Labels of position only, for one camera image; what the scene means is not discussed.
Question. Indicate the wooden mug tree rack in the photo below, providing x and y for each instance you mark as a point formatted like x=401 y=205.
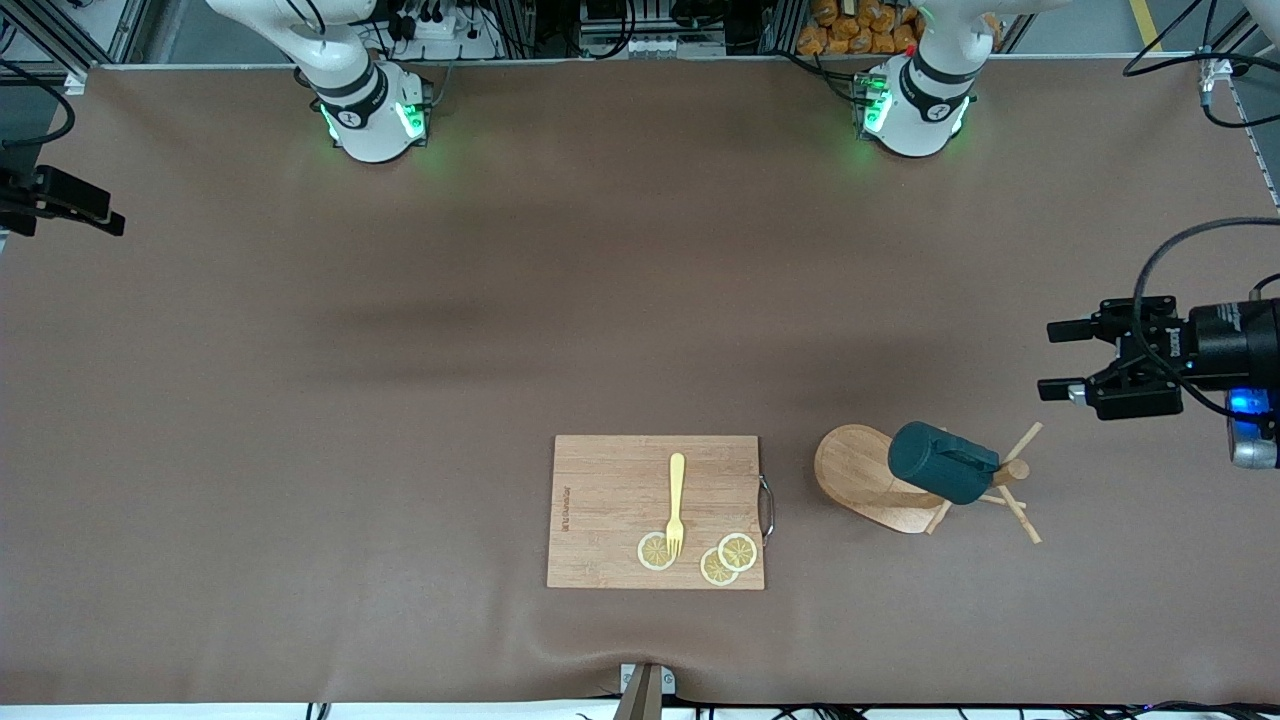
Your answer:
x=850 y=480

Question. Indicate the white power strip with plugs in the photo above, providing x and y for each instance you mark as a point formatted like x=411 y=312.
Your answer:
x=440 y=30

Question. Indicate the teal mug yellow inside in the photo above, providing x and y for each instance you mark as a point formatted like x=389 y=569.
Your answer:
x=930 y=465

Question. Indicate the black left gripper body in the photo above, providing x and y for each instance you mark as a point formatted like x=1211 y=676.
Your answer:
x=1226 y=346

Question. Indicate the bamboo cutting board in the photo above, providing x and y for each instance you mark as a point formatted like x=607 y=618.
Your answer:
x=610 y=500

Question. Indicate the metal table edge bracket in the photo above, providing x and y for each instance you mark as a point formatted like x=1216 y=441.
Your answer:
x=645 y=690

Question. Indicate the pile of orange snacks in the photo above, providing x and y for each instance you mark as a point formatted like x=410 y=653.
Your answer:
x=850 y=25

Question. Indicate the brown table mat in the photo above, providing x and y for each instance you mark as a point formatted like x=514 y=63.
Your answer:
x=300 y=400

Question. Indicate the aluminium frame post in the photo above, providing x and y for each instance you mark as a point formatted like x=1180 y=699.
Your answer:
x=125 y=30
x=1235 y=45

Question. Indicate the yellow plastic fork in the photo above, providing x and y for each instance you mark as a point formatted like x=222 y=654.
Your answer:
x=677 y=480

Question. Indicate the lemon slice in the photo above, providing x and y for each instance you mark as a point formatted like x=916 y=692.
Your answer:
x=648 y=552
x=741 y=552
x=712 y=572

